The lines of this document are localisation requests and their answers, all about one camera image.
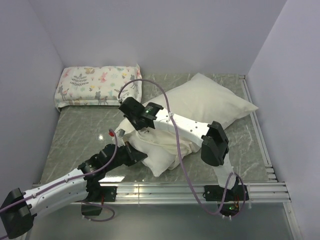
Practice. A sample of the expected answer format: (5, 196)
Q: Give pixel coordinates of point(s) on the white pillow insert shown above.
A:
(200, 99)

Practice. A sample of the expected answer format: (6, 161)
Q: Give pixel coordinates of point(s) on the aluminium mounting rail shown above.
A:
(180, 192)

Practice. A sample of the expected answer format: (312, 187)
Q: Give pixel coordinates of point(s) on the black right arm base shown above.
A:
(233, 200)

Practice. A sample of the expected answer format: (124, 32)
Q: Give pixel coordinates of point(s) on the cream satin pillowcase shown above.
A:
(160, 138)

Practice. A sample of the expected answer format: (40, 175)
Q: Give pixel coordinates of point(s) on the animal print patterned pillow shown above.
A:
(97, 86)

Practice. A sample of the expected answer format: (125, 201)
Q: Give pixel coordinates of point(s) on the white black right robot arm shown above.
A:
(211, 138)

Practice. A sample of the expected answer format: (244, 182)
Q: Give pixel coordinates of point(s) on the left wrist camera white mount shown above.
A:
(118, 137)

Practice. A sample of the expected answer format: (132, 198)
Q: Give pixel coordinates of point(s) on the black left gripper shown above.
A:
(134, 155)

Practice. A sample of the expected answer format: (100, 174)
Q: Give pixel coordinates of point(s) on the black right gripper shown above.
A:
(137, 127)

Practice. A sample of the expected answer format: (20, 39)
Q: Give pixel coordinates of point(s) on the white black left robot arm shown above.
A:
(20, 208)

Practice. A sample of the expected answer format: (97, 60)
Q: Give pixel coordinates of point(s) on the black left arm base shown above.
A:
(102, 195)

